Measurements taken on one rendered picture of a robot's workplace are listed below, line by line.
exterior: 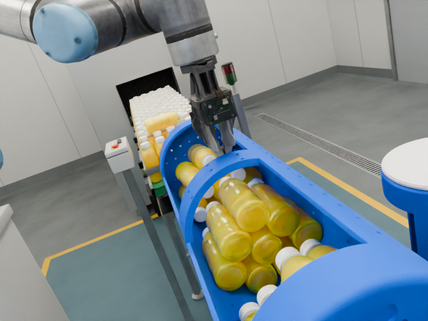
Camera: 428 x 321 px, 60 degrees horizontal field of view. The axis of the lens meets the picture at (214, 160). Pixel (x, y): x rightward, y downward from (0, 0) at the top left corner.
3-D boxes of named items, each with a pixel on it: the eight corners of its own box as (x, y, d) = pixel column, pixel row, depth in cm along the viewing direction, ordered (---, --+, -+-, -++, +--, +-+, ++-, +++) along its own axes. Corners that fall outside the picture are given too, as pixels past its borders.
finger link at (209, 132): (218, 171, 74) (204, 128, 71) (211, 162, 79) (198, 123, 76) (232, 165, 74) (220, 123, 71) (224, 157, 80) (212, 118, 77)
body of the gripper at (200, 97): (203, 132, 69) (183, 69, 65) (194, 123, 77) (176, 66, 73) (241, 118, 70) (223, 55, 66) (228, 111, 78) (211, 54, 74)
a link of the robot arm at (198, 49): (164, 44, 72) (209, 29, 73) (172, 69, 74) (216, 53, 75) (170, 44, 64) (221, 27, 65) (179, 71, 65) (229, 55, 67)
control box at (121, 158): (113, 174, 162) (104, 153, 159) (113, 162, 181) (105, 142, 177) (135, 167, 164) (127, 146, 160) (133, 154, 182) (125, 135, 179)
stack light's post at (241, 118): (279, 262, 231) (232, 95, 192) (277, 259, 235) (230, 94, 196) (285, 260, 231) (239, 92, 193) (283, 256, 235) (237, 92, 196)
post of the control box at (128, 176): (187, 325, 206) (120, 167, 170) (186, 321, 209) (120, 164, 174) (194, 323, 206) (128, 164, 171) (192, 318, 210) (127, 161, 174)
